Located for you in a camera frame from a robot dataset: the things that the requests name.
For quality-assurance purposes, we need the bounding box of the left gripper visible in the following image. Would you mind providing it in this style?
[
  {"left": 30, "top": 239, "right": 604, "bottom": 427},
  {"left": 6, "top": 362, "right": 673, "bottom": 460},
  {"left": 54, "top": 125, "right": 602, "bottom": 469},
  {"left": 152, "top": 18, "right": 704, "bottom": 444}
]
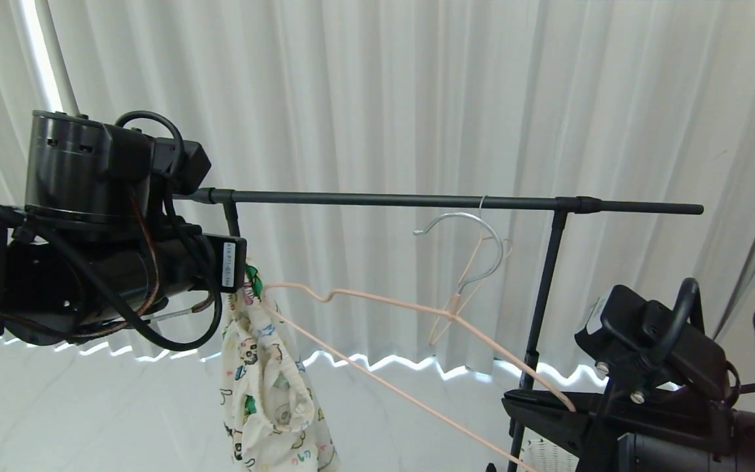
[{"left": 4, "top": 233, "right": 248, "bottom": 345}]

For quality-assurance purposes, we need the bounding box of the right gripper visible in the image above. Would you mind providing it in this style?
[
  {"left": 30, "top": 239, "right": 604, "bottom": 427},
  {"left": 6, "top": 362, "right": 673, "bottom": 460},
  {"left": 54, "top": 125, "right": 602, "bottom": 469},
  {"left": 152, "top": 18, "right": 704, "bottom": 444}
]
[{"left": 501, "top": 388, "right": 755, "bottom": 472}]

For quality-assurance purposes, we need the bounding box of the white laundry basket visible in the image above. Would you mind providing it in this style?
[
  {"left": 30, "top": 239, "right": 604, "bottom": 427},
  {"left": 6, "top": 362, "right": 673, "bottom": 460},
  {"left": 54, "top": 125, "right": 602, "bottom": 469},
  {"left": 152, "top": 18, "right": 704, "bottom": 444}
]
[{"left": 520, "top": 437, "right": 581, "bottom": 472}]

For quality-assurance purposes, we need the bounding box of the cream printed garment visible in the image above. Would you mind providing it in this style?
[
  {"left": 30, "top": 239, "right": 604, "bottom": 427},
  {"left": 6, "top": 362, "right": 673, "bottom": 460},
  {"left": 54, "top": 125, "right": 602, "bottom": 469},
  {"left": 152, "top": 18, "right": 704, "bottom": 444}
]
[{"left": 219, "top": 264, "right": 341, "bottom": 472}]

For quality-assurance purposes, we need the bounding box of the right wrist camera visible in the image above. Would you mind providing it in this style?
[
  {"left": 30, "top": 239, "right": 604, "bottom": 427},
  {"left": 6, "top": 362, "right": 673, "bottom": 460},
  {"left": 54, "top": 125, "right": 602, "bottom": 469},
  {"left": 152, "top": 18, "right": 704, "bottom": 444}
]
[{"left": 574, "top": 283, "right": 731, "bottom": 420}]

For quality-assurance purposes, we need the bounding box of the pink clothes hanger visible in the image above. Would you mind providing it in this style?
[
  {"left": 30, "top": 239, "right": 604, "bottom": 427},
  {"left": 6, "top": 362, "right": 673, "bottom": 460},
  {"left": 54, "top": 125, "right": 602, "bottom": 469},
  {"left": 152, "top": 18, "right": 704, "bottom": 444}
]
[
  {"left": 261, "top": 211, "right": 578, "bottom": 472},
  {"left": 427, "top": 195, "right": 514, "bottom": 348}
]

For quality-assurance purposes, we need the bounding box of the white curtain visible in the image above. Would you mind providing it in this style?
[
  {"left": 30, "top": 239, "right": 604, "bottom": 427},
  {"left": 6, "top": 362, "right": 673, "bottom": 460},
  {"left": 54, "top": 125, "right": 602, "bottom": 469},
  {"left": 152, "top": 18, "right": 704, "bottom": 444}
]
[{"left": 0, "top": 0, "right": 755, "bottom": 384}]

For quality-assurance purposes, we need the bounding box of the black clothes rack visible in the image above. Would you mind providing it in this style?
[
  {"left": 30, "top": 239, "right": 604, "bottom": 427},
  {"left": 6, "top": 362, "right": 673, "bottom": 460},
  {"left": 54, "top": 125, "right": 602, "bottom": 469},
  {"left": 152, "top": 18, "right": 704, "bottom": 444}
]
[{"left": 178, "top": 187, "right": 705, "bottom": 472}]

